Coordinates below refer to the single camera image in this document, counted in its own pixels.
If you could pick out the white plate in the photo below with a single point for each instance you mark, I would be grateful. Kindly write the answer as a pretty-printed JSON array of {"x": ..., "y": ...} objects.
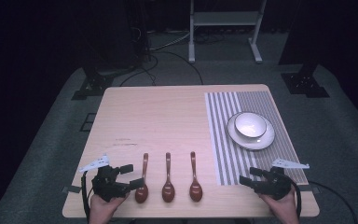
[{"x": 248, "y": 142}]

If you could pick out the grey table clamp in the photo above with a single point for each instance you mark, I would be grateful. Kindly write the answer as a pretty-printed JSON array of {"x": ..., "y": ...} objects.
[
  {"x": 309, "y": 188},
  {"x": 71, "y": 189}
]

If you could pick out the grey striped placemat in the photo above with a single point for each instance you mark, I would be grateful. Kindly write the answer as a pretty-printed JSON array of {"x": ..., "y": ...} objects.
[{"x": 227, "y": 155}]

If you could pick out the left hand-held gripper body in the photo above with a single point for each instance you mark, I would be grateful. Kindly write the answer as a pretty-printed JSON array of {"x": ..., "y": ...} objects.
[{"x": 107, "y": 183}]

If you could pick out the dark floor hatch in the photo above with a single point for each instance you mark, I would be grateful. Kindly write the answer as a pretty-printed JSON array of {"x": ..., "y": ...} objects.
[{"x": 88, "y": 122}]

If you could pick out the black stand base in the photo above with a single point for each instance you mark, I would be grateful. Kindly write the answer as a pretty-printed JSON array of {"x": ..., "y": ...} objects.
[
  {"x": 304, "y": 84},
  {"x": 94, "y": 85}
]

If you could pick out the person's right hand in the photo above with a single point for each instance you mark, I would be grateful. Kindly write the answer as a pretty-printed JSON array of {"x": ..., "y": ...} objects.
[{"x": 284, "y": 208}]

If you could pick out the brown wooden spoon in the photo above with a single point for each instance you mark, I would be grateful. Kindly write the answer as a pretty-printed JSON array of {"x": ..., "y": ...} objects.
[
  {"x": 168, "y": 191},
  {"x": 195, "y": 190},
  {"x": 141, "y": 194}
]

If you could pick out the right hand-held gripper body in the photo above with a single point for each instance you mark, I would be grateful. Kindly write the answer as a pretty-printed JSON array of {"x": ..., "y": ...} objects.
[{"x": 275, "y": 185}]

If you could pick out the person's left hand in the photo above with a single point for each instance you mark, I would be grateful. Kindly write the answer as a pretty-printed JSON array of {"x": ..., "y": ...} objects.
[{"x": 102, "y": 210}]

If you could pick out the white bowl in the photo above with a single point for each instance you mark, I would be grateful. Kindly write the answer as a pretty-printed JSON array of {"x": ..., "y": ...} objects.
[{"x": 250, "y": 124}]

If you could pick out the white metal stand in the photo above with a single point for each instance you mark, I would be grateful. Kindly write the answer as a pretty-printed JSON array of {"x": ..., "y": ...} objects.
[{"x": 227, "y": 18}]

